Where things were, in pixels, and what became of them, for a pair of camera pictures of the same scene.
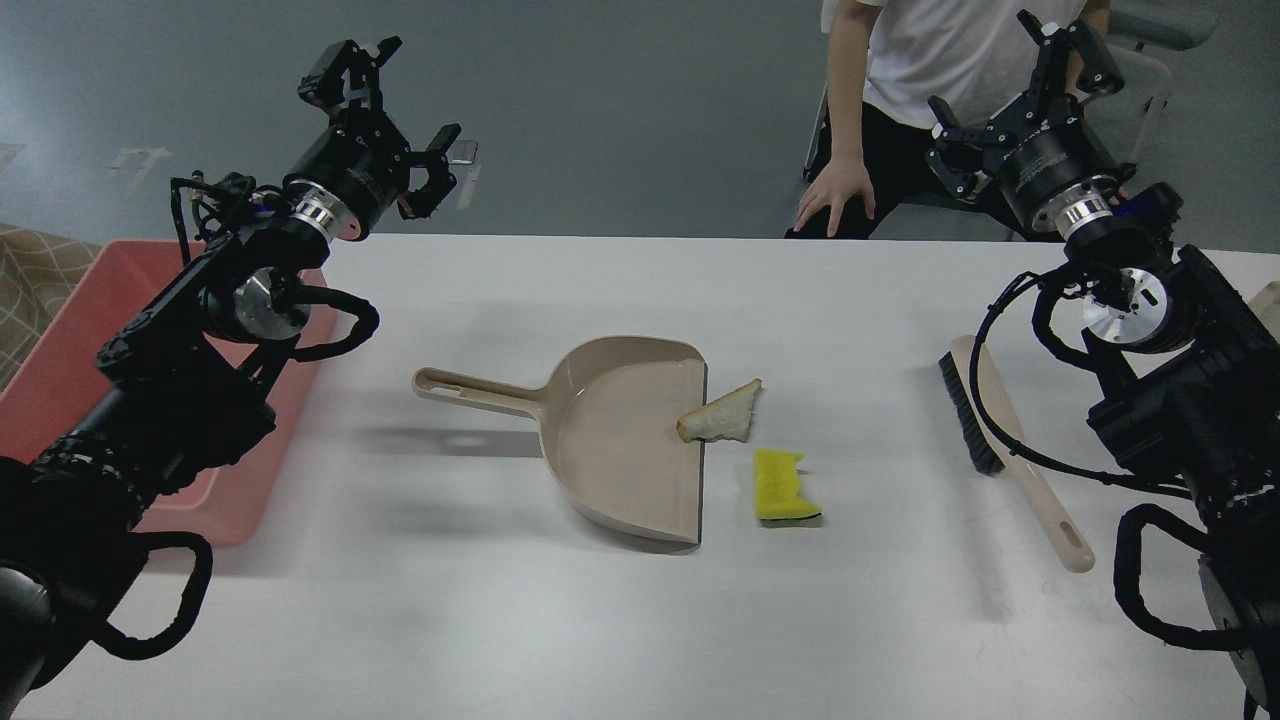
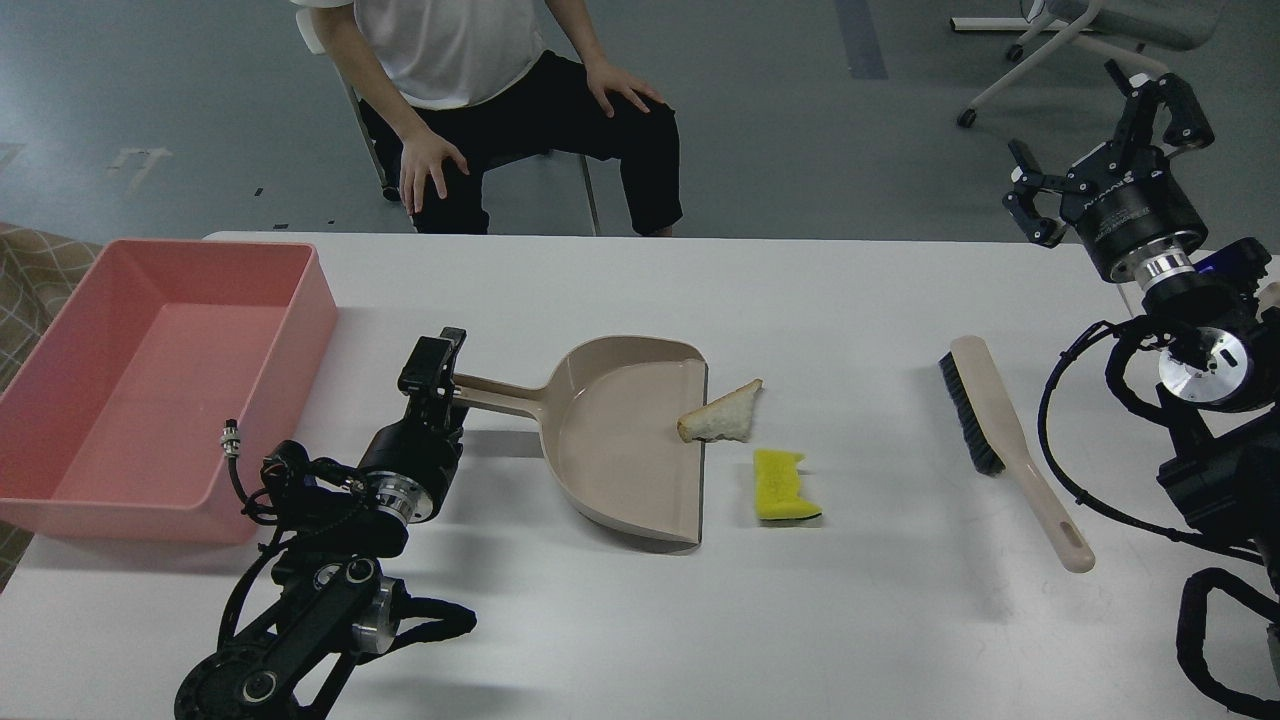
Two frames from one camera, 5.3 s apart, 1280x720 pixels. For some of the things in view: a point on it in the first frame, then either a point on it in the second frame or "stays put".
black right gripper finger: (1073, 69) -> (1187, 124)
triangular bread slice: (728, 416) stays put
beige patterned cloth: (37, 273) stays put
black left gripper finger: (421, 202) -> (458, 336)
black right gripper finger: (959, 152) -> (1031, 181)
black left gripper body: (351, 174) -> (410, 462)
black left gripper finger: (347, 74) -> (427, 372)
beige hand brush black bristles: (998, 449) stays put
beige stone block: (1266, 304) stays put
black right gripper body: (1053, 163) -> (1126, 198)
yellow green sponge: (776, 480) stays put
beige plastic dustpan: (609, 412) stays put
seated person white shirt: (887, 61) -> (448, 88)
